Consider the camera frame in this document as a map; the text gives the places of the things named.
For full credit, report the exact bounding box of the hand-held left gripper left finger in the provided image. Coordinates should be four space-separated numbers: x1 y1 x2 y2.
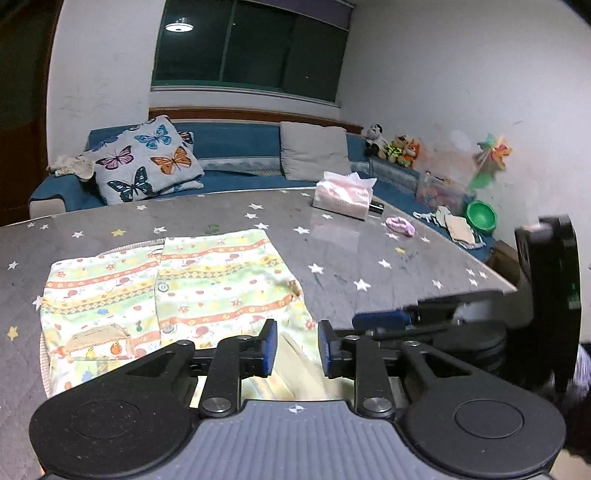
124 318 279 417

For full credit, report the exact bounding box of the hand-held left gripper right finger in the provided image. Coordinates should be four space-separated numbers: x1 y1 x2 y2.
318 319 468 417

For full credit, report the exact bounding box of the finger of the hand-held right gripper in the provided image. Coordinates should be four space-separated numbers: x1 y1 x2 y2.
352 292 506 334
367 322 462 344

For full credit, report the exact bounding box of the patterned child's shirt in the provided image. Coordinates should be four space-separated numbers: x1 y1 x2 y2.
39 228 343 401

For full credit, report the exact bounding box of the pink scrunchie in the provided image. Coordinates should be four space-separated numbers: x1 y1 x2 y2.
385 215 417 239

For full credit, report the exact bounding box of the green plastic bowl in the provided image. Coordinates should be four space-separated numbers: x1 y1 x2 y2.
465 200 499 236

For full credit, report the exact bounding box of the beige cloth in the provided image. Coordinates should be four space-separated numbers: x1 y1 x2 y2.
444 215 477 245

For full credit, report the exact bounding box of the pink tissue pack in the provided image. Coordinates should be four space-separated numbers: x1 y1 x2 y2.
312 170 376 220

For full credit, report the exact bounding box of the clear plastic storage box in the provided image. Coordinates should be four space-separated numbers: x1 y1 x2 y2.
415 170 472 217

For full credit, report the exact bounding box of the colourful pinwheel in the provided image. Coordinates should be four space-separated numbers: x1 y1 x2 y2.
467 133 514 191

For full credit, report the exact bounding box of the yellow green plush toy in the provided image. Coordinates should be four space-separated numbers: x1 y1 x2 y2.
385 136 408 165

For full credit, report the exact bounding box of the orange plush toy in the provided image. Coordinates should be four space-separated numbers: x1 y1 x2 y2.
400 137 424 169

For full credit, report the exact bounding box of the panda plush toy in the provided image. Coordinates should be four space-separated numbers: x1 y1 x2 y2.
361 123 387 158

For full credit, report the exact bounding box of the grey pillow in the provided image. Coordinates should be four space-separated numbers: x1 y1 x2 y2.
279 121 352 182

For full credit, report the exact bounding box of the blue sofa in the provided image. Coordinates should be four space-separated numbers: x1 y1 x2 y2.
28 107 498 254

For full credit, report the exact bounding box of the butterfly print pillow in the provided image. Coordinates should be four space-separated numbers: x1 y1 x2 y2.
90 115 205 207

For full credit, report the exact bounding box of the crumpled grey cloth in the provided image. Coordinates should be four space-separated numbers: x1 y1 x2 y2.
46 154 99 181

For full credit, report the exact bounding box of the dark window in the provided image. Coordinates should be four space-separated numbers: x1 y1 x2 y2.
150 0 355 105

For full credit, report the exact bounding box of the dark wooden door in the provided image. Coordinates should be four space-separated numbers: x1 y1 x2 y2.
0 0 63 228

